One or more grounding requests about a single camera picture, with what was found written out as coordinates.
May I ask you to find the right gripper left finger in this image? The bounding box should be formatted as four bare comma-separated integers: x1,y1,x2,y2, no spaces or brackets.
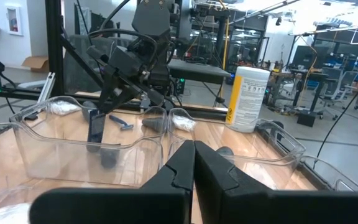
29,139,196,224

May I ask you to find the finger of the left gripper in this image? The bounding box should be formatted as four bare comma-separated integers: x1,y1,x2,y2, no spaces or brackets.
103,85,142,114
98,70,116,114

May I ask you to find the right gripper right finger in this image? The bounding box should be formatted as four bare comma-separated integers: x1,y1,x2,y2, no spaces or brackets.
195,140,358,224

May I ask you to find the blue disposable razor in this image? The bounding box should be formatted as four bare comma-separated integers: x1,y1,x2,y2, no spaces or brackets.
109,114,135,131

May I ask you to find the silver aluminium extrusion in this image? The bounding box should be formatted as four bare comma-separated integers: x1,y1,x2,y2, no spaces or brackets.
37,72,56,105

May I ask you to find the cardboard box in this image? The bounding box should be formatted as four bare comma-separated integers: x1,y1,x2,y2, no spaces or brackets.
21,55,50,73

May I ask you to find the black floor box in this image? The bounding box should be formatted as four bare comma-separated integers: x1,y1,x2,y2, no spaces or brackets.
296,110,317,128

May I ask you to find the white yellow wipes canister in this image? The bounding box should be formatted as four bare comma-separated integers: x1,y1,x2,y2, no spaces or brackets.
225,65,271,134

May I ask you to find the office chair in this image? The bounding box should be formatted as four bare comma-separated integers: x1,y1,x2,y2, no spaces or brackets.
320,67,358,121

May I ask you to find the computer monitor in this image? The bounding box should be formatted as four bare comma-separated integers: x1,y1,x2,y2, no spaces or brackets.
291,45,319,71

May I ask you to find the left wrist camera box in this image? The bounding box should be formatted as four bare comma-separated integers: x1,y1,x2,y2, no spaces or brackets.
108,45,144,78

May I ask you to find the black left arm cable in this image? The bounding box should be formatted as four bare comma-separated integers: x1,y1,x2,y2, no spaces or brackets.
87,28,160,68

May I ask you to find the yellow hanging cable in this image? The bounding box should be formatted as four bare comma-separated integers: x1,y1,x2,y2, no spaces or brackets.
218,17,231,99

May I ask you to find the white wall cabinet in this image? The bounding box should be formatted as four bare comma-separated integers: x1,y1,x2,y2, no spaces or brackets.
5,4,24,36

